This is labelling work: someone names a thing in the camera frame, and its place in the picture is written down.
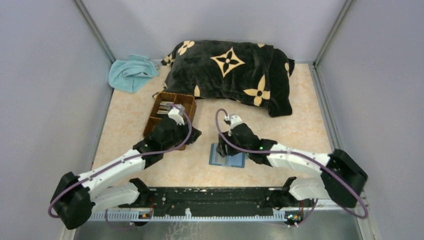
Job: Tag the woven brown divided basket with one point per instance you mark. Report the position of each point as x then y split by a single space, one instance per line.
186 104

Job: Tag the light blue cloth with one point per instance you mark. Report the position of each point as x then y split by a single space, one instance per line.
132 74

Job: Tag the teal leather card holder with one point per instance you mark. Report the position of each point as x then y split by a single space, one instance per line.
235 161

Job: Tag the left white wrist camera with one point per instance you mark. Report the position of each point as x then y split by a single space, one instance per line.
176 115

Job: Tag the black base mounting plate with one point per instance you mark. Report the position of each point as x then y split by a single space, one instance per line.
218 202

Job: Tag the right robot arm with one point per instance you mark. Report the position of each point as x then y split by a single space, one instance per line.
330 176

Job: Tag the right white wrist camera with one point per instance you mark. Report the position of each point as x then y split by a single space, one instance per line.
233 120

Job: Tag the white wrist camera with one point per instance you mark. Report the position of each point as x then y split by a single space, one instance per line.
176 115
233 120

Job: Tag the aluminium front rail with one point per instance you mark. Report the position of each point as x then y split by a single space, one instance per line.
290 216

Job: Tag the black pillow with tan flowers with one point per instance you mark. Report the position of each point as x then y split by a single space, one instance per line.
253 74

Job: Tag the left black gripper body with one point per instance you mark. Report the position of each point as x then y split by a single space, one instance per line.
181 134

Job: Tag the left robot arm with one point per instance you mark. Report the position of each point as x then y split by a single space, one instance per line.
77 197

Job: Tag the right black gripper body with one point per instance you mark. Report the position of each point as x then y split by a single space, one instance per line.
231 149

